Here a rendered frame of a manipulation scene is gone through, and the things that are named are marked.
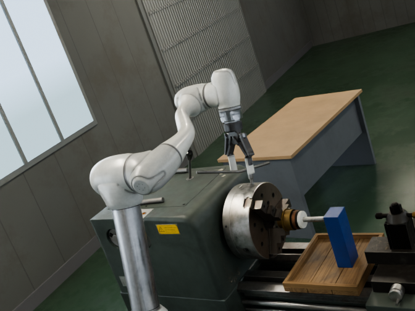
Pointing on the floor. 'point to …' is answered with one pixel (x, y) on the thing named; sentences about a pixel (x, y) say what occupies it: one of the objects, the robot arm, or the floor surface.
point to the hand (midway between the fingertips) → (242, 170)
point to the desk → (308, 145)
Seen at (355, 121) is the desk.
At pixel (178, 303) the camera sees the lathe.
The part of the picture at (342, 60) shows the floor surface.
